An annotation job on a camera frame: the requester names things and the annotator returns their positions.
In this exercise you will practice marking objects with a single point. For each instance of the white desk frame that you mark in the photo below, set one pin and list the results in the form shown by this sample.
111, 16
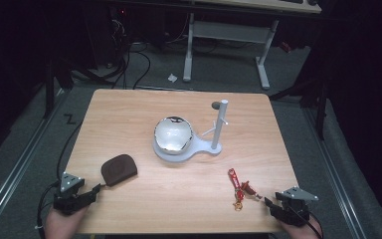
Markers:
227, 33

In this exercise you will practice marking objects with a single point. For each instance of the white stand with pole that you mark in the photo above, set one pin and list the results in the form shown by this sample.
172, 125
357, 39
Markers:
195, 147

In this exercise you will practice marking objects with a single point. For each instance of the dark metal stand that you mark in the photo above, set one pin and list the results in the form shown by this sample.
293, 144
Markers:
51, 86
311, 96

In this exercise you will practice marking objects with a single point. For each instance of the person's left hand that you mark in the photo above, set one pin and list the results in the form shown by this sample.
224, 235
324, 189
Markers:
61, 223

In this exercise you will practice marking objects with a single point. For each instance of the crumpled white paper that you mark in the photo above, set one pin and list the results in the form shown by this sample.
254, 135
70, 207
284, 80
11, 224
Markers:
172, 78

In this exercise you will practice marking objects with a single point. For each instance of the shiny silver bowl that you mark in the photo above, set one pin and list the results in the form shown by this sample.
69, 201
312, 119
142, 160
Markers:
173, 135

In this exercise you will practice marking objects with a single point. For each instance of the brown pouch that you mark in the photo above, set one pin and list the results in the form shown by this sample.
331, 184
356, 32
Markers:
118, 169

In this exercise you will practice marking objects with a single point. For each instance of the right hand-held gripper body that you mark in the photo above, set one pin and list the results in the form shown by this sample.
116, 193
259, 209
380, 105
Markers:
293, 205

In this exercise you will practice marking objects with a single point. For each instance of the person's right hand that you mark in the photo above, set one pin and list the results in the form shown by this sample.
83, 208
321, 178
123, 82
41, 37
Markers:
308, 229

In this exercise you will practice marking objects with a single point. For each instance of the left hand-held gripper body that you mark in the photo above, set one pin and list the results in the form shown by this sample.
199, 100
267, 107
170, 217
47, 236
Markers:
69, 195

